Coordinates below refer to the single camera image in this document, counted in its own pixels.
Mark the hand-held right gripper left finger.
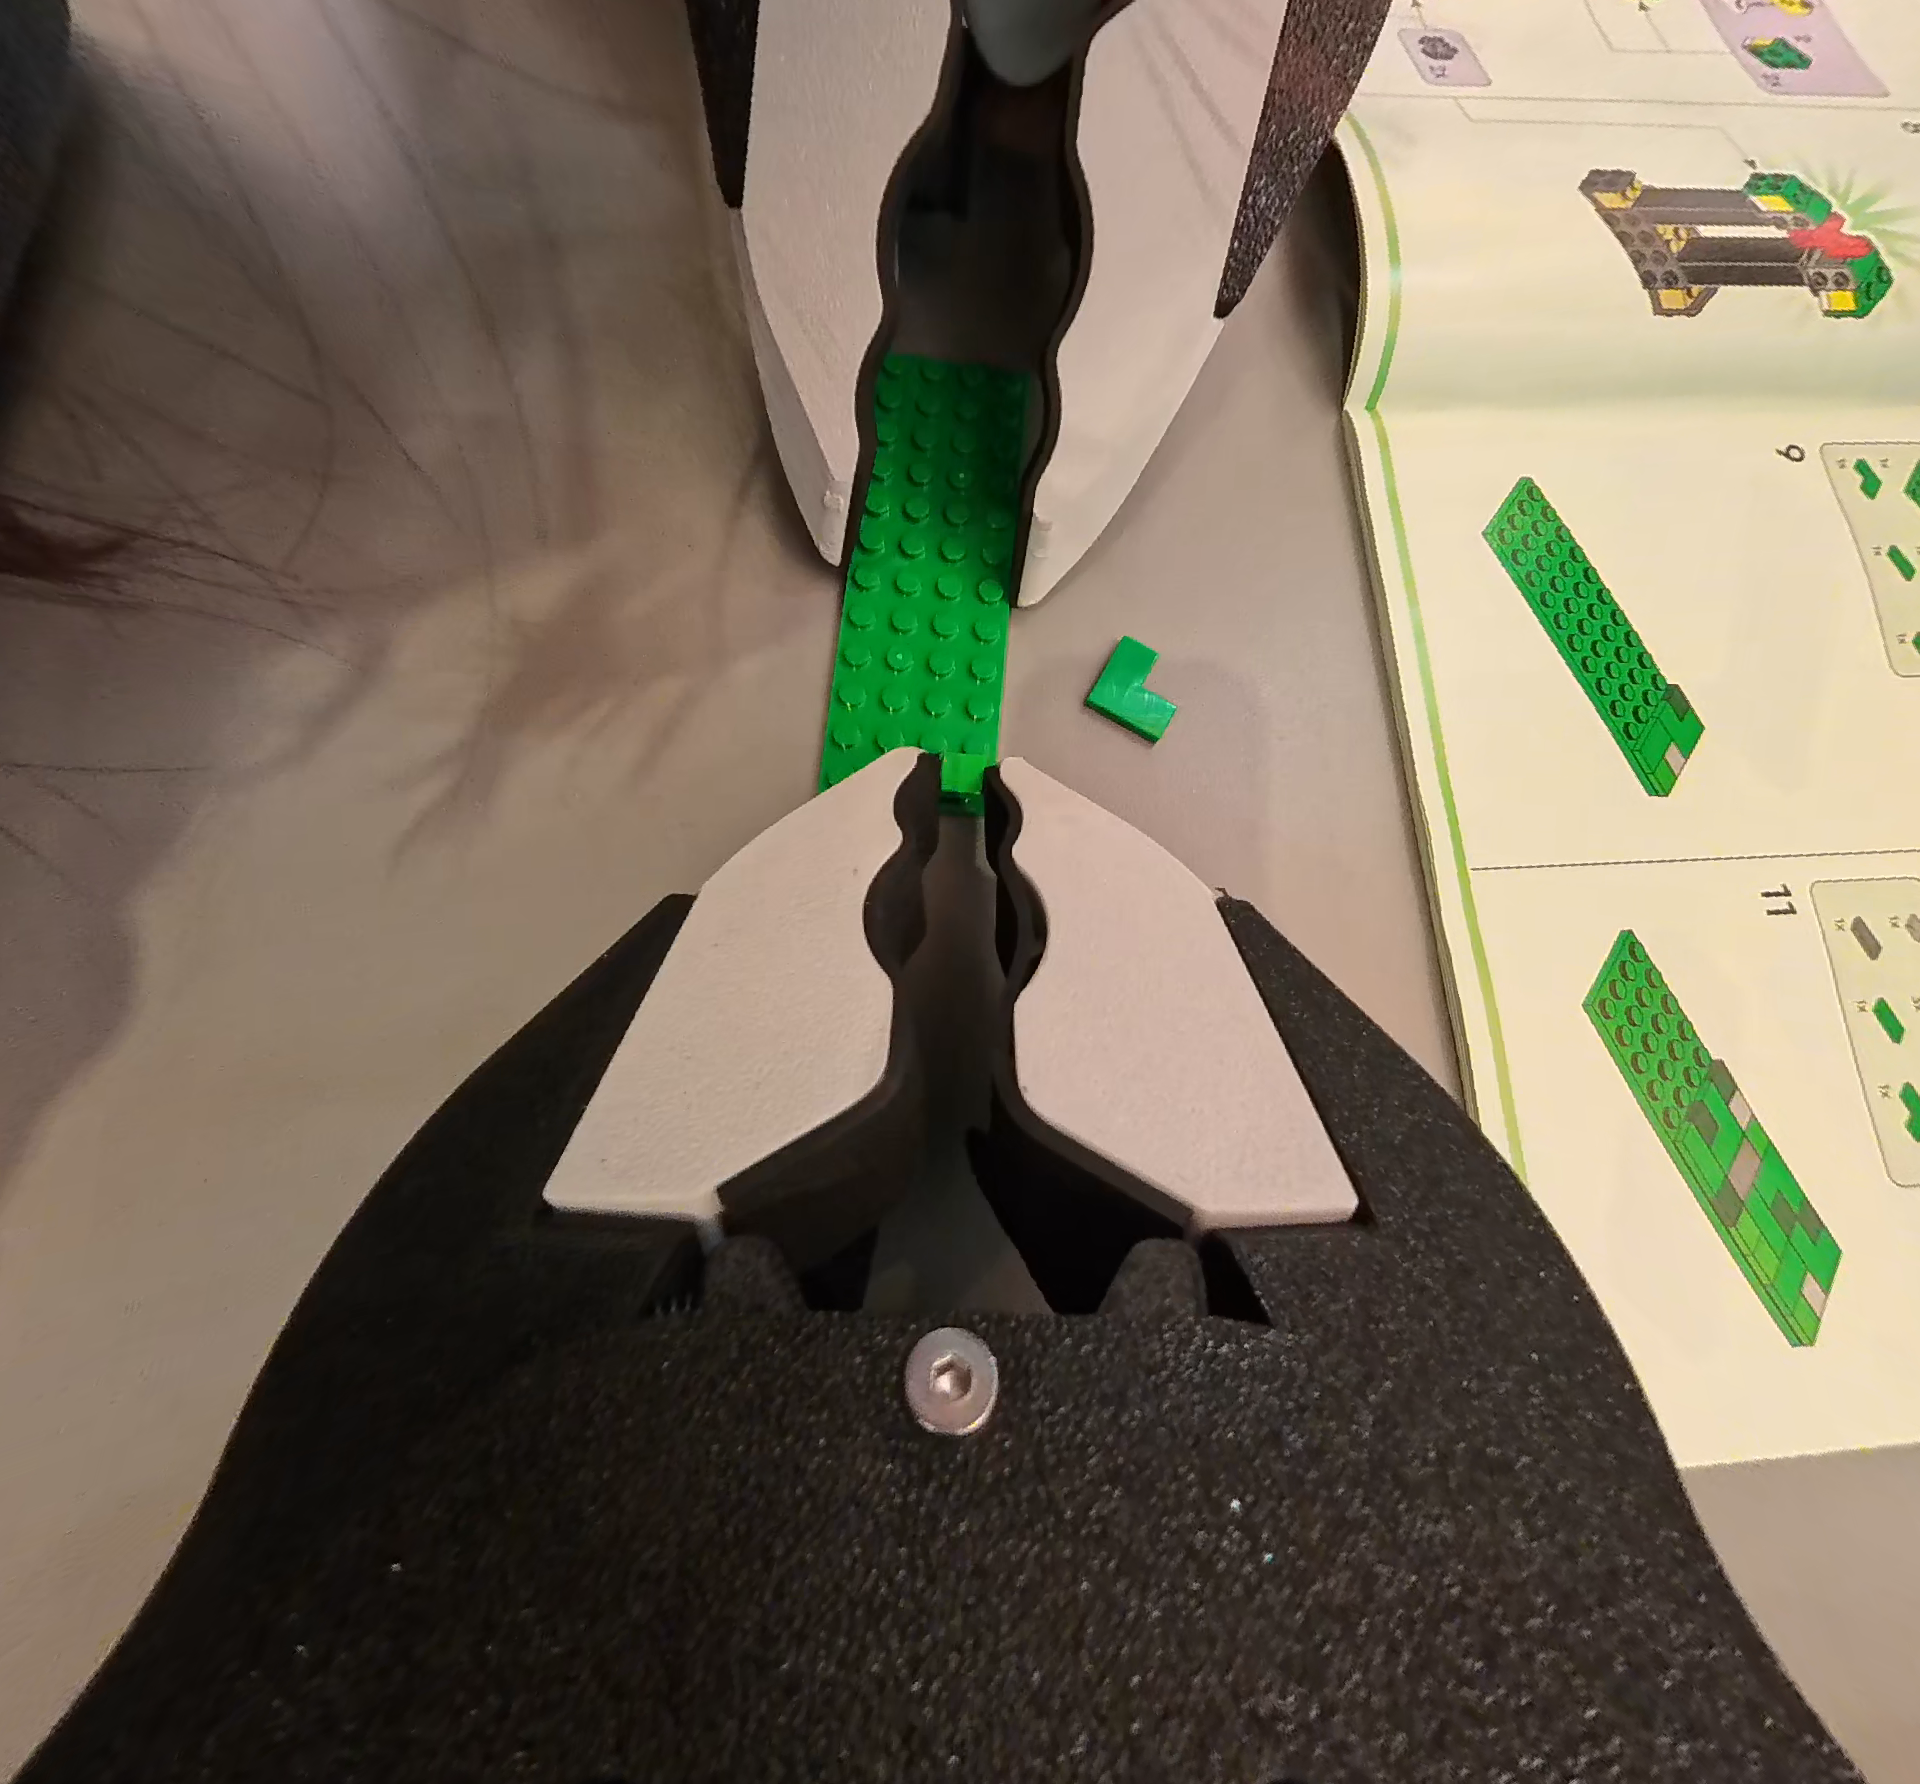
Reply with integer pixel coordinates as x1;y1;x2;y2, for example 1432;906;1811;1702
542;748;939;1313

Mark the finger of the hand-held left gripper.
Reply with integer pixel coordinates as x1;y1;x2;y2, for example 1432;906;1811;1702
1020;0;1301;611
716;0;965;572

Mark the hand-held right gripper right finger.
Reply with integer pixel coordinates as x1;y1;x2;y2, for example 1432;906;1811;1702
972;757;1364;1316

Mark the green corner shaped tile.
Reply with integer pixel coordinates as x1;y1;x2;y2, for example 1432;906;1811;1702
1083;636;1178;744

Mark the large green studded plate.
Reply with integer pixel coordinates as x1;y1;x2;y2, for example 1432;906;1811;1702
817;352;1052;799

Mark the pale green instruction booklet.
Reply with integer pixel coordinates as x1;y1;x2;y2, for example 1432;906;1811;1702
1336;0;1920;1471

